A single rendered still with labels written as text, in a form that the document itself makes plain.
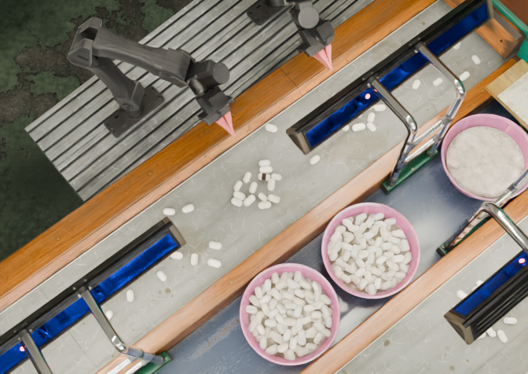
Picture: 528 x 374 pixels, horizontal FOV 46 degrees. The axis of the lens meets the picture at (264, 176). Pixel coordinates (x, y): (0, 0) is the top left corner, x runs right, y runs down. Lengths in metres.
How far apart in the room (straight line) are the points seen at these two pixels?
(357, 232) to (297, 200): 0.19
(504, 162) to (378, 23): 0.57
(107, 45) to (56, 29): 1.50
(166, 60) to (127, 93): 0.26
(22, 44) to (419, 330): 2.22
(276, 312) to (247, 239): 0.22
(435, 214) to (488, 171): 0.19
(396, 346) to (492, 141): 0.67
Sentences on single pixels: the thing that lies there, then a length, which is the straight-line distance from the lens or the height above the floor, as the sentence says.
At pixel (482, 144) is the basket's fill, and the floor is 0.73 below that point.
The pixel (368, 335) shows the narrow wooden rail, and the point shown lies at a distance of 1.70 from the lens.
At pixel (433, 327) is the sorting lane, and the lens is 1.75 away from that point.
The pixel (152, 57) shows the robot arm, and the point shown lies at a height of 1.07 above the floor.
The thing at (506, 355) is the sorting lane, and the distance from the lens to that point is 1.79.
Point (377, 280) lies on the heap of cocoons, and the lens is 1.75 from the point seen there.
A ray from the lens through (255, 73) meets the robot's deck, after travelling 2.04.
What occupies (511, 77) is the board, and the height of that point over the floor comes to 0.78.
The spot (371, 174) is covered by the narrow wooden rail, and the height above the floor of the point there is 0.76.
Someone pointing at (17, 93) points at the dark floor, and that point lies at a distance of 3.04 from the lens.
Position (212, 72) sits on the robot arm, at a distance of 1.61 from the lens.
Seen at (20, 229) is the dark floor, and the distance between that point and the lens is 2.78.
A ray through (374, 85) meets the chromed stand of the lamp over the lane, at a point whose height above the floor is 1.12.
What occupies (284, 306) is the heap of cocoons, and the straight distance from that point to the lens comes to 1.73.
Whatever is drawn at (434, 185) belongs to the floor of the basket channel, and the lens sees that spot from 1.92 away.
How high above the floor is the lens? 2.45
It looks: 70 degrees down
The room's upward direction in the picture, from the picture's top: 8 degrees counter-clockwise
